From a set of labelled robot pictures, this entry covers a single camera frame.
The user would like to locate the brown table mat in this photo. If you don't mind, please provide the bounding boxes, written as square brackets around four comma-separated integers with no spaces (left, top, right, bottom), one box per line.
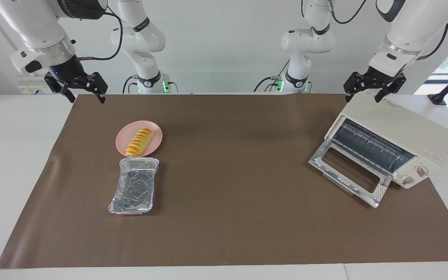
[0,93,448,269]

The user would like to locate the glass oven door metal frame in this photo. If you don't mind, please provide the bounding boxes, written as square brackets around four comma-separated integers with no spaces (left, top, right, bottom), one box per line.
[308,138,394,208]

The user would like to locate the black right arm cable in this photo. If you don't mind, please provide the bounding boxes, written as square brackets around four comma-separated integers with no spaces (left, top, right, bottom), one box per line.
[75,6,124,62]

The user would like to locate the pink round plate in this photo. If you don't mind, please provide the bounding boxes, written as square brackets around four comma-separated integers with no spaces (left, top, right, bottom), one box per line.
[115,121,163,158]

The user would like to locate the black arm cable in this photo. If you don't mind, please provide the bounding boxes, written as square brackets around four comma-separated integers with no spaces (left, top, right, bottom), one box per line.
[327,0,448,61]
[75,6,124,62]

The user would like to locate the white wall power socket box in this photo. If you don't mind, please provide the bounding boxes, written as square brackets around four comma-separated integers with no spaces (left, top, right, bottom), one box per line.
[17,76,55,95]

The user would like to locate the cream toaster oven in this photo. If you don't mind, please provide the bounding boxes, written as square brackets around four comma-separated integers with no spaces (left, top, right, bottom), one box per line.
[324,93,448,189]

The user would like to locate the aluminium foil baking tray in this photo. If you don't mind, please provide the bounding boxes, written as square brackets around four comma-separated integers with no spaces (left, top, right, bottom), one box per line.
[108,157,160,215]

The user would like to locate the yellow ridged bread loaf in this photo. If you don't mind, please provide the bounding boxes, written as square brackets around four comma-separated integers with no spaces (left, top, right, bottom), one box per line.
[126,128,153,157]

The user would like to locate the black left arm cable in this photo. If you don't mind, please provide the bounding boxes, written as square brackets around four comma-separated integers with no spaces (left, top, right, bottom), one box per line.
[327,0,448,61]

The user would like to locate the metal oven wire rack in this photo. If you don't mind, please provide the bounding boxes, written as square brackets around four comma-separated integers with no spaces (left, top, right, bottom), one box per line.
[333,119,415,173]

